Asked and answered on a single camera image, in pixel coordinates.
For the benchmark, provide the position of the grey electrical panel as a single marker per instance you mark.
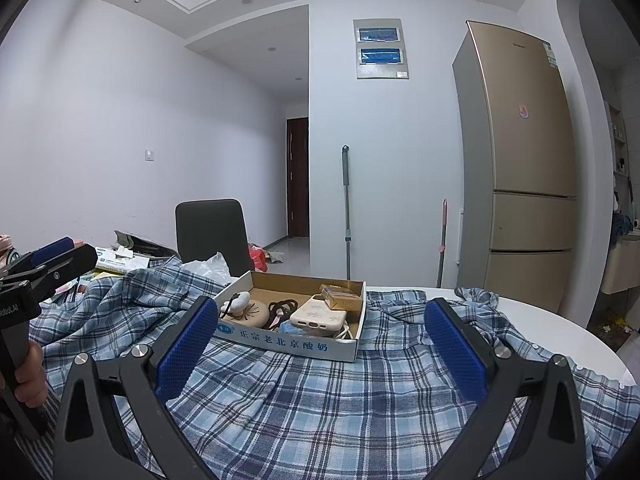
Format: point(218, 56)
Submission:
point(381, 50)

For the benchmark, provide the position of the red plastic bag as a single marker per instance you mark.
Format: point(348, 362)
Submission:
point(259, 260)

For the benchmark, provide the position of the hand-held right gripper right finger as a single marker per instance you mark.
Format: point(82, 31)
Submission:
point(455, 355)

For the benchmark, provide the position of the round beige compact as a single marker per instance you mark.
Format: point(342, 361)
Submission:
point(250, 317)

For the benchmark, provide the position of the gold refrigerator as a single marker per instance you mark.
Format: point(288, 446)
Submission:
point(520, 170)

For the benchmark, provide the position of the dark office chair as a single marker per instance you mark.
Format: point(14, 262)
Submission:
point(212, 235)

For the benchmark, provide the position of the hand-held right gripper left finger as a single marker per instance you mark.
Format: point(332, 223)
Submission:
point(185, 355)

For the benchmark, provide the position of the wall shelf with bottles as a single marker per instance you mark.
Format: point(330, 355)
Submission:
point(617, 135)

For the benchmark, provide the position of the beige phone case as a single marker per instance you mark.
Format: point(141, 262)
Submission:
point(320, 317)

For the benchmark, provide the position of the blue cloth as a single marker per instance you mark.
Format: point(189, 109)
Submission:
point(621, 227)

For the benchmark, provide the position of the white cloud hair clip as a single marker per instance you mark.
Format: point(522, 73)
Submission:
point(239, 301)

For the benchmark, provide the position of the pink fridge sticker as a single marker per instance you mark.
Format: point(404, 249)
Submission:
point(522, 111)

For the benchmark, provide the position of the pink hair clip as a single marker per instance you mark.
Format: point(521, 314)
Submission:
point(276, 317)

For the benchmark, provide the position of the grey bag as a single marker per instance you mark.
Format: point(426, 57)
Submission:
point(145, 245)

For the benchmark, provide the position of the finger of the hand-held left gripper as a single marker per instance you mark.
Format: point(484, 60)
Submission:
point(65, 267)
point(47, 250)

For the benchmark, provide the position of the white cabinet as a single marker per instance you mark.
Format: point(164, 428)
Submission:
point(622, 265)

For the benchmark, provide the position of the small brown packet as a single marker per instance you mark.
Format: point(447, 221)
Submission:
point(342, 300)

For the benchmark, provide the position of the cardboard box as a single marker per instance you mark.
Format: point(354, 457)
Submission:
point(300, 347)

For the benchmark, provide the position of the person's left hand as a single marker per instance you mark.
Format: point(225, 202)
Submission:
point(32, 380)

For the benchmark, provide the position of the dark wooden door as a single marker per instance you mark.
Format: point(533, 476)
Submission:
point(298, 180)

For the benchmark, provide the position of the clear plastic bag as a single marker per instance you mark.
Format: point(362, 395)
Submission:
point(207, 267)

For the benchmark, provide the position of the blue plaid shirt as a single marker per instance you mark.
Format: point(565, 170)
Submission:
point(325, 410)

